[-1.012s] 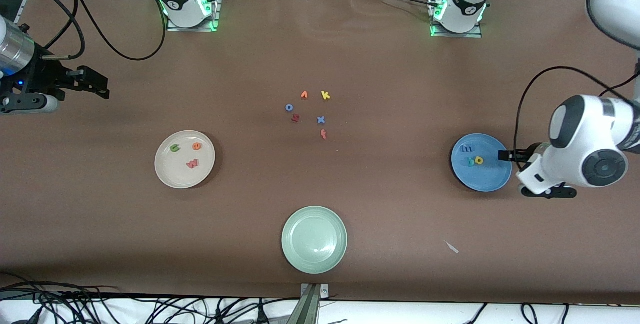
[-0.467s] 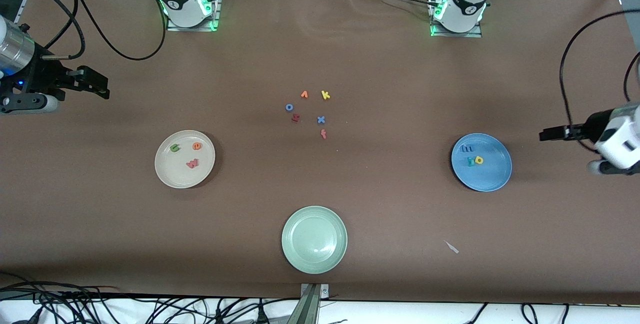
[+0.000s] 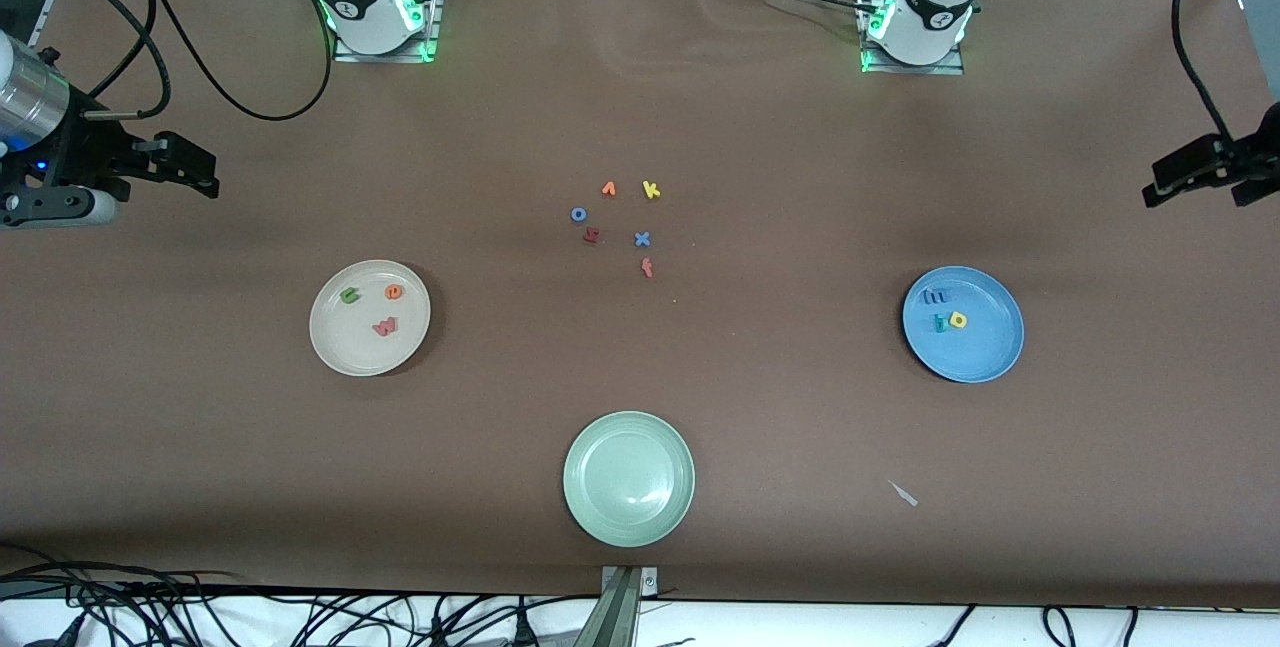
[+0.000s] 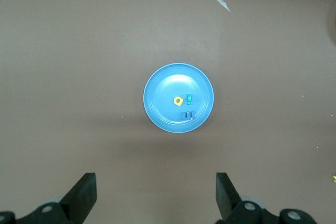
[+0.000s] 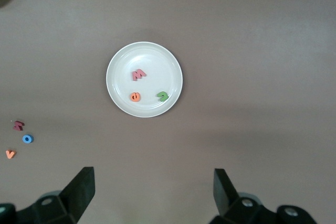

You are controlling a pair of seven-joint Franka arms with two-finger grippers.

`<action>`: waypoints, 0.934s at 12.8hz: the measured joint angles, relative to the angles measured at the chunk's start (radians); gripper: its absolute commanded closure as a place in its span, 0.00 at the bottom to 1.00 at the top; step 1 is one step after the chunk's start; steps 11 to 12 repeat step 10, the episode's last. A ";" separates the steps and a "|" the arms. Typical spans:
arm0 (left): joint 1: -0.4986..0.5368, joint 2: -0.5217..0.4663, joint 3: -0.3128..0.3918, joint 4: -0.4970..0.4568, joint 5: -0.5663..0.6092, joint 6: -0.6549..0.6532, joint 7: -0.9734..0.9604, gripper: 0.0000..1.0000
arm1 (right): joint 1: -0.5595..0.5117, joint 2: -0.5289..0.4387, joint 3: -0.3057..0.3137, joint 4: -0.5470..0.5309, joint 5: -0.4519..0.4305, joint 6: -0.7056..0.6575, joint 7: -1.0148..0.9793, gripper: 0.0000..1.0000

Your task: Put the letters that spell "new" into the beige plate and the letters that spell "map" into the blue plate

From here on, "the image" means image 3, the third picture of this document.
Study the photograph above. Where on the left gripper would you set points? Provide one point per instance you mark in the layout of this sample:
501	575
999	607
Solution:
1256	154

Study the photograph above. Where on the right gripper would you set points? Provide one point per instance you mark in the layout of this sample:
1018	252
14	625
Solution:
82	155

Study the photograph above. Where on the pink red foam letter w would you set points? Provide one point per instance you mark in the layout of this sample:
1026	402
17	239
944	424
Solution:
385	327

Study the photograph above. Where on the blue foam letter m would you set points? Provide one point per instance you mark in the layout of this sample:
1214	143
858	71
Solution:
935	296

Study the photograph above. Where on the beige brown plate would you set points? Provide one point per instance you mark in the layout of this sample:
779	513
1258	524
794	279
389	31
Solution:
350	342

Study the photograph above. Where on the blue plate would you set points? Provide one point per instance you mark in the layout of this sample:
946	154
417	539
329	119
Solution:
985	347

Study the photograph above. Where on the small white paper scrap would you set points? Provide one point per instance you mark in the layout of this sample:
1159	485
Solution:
904	493

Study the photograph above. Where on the pale green plate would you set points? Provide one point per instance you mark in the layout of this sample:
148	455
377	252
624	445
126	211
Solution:
629	479

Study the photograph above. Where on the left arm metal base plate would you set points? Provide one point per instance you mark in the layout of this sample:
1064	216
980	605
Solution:
950	69

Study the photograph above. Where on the aluminium bracket at table edge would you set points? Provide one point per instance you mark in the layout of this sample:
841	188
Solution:
622	607

